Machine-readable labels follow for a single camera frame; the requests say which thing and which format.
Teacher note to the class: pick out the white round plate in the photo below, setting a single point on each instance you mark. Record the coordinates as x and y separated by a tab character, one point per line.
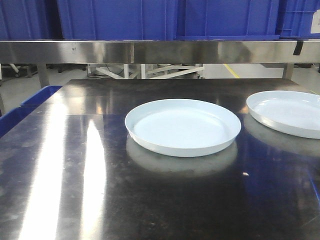
291	112
182	127

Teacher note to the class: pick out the blue plastic crate right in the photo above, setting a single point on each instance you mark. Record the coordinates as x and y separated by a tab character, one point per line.
245	20

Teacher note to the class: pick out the blue plastic crate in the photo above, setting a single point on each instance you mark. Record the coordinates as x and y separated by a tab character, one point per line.
118	19
29	20
245	20

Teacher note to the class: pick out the blue plastic crate middle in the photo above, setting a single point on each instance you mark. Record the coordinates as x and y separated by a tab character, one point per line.
118	19

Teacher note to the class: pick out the blue bin beside table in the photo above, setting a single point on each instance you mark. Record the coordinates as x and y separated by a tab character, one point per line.
16	115

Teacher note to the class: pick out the black tape strip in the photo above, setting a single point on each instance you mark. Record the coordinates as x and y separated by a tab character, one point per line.
298	48

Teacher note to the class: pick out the blue plastic crate left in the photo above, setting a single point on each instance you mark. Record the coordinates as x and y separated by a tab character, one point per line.
29	20

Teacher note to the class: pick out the white label on crate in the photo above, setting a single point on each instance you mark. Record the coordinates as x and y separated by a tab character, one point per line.
315	24

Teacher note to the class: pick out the white metal frame background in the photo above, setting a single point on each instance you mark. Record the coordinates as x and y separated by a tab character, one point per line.
142	71

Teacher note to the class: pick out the steel shelf front rail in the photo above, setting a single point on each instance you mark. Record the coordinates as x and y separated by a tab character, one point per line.
158	52

